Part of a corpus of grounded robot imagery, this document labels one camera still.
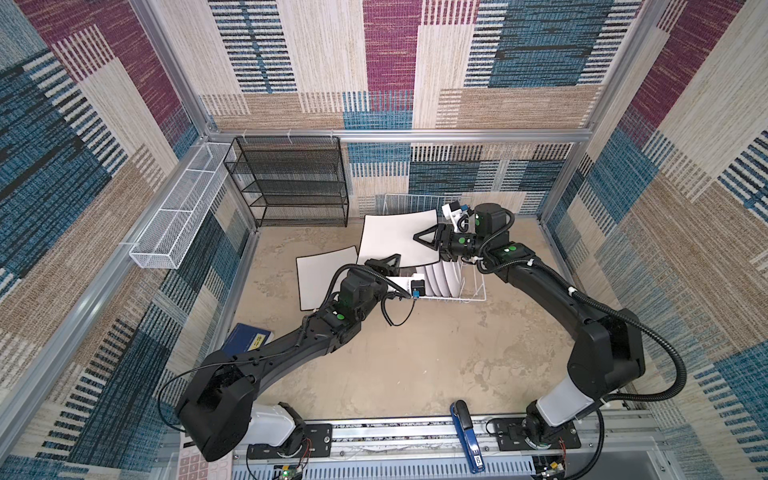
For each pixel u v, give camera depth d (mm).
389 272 689
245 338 883
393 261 748
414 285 668
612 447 728
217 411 408
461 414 731
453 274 890
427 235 757
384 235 827
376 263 699
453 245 715
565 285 519
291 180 1091
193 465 689
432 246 717
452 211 760
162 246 912
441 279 871
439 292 890
